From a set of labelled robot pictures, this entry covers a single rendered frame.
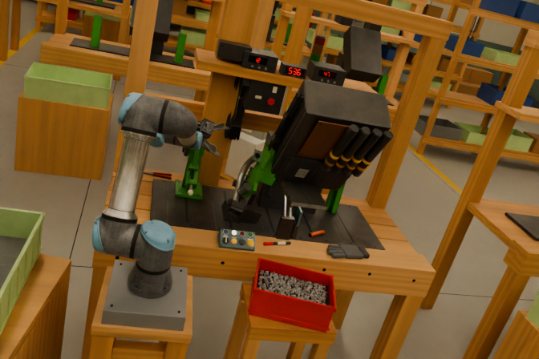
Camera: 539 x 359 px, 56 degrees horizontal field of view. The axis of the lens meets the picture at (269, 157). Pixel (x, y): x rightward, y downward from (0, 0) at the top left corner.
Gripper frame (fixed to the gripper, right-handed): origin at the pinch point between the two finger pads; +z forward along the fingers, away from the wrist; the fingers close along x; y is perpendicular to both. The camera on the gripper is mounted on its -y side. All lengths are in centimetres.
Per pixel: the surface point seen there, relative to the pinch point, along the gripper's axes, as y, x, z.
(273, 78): 12.7, 33.9, 10.0
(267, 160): 10.0, -4.4, 18.0
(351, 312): -93, -30, 145
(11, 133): -292, 68, -110
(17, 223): -14, -59, -64
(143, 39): -5, 33, -49
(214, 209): -21.3, -23.1, 10.9
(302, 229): -7, -21, 51
